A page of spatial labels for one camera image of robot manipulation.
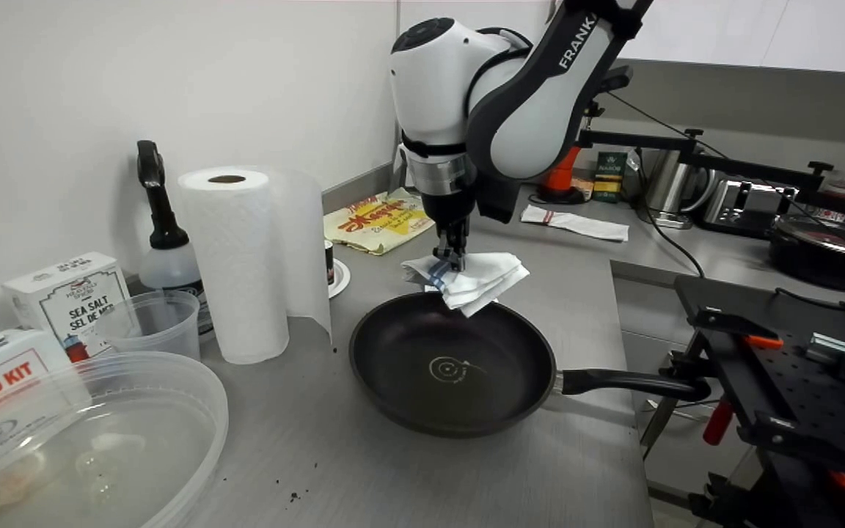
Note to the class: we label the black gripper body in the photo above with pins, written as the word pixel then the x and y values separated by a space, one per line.
pixel 454 223

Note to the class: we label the white cloth with blue stripes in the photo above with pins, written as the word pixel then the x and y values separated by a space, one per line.
pixel 477 283

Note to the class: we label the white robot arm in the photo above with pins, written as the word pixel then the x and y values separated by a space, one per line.
pixel 489 110

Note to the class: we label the black frying pan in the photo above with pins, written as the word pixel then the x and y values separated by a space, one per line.
pixel 464 375

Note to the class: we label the yellow printed bag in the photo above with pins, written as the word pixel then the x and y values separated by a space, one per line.
pixel 376 223

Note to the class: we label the white round plate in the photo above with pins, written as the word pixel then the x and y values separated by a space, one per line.
pixel 341 277

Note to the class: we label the white paper sheet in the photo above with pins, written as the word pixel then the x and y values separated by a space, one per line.
pixel 576 223

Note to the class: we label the white paper towel roll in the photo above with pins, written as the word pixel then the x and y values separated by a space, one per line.
pixel 262 255

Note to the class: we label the silver toaster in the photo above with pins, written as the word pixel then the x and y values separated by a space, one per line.
pixel 724 193

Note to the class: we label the clear plastic cup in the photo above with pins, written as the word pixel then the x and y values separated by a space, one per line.
pixel 165 319

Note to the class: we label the black round appliance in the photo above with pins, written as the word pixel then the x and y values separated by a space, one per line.
pixel 810 246

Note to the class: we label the white salt box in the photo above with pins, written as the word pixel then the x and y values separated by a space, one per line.
pixel 70 300

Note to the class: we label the clear plastic bowl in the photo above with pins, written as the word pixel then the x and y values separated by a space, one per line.
pixel 125 441

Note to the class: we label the first aid kit box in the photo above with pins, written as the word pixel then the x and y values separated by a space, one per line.
pixel 39 384

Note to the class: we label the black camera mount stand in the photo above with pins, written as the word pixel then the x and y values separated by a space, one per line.
pixel 781 368

